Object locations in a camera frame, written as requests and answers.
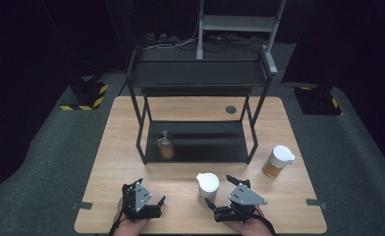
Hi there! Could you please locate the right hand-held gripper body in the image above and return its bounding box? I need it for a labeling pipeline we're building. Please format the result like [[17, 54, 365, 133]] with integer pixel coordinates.
[[213, 181, 268, 224]]

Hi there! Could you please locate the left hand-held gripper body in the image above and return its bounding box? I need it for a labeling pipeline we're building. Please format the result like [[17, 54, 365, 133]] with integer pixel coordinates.
[[121, 181, 164, 221]]

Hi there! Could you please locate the white-lid spice jar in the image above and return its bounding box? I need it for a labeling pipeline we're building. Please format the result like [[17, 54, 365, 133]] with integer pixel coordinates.
[[195, 172, 221, 206], [262, 145, 296, 179]]

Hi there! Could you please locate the silver-lid glass spice jar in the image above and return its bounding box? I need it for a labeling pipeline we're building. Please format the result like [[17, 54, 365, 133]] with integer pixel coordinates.
[[156, 130, 177, 161]]

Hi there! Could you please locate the black metal shelf rack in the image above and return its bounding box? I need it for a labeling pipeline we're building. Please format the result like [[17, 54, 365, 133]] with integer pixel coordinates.
[[125, 48, 275, 166]]

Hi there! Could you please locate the person's left hand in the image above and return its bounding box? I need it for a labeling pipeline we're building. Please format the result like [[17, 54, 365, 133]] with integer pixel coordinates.
[[112, 196, 151, 236]]

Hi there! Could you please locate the person's right hand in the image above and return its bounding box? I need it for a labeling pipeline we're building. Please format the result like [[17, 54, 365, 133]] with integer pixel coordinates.
[[224, 206, 274, 236]]

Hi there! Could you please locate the grey tape strip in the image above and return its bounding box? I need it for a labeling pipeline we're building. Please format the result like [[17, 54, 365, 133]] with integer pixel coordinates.
[[305, 198, 328, 210], [72, 201, 93, 210]]

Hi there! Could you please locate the black yellow-striped stand base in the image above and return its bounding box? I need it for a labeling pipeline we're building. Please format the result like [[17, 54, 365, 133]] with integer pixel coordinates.
[[58, 77, 110, 112], [292, 83, 344, 116]]

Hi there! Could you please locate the black power strip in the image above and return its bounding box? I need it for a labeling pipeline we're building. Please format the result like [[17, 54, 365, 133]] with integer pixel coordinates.
[[143, 31, 182, 47]]

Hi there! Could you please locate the grey metal stand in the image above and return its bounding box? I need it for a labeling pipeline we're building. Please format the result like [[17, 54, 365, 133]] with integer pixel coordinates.
[[195, 0, 287, 77]]

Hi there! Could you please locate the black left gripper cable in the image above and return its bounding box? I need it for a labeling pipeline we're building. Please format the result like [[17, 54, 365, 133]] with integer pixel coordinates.
[[107, 210, 129, 236]]

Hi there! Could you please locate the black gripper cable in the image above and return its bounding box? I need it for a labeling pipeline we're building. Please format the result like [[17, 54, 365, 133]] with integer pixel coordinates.
[[251, 209, 277, 236], [107, 210, 129, 236]]

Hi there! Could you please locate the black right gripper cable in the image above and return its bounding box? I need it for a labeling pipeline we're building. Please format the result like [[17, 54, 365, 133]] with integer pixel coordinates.
[[251, 209, 277, 236]]

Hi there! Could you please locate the black cable bundle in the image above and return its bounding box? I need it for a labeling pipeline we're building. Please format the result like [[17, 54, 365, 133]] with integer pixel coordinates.
[[177, 32, 267, 53]]

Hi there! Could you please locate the white cable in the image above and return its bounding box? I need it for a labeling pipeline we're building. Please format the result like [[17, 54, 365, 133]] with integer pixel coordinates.
[[143, 19, 200, 51]]

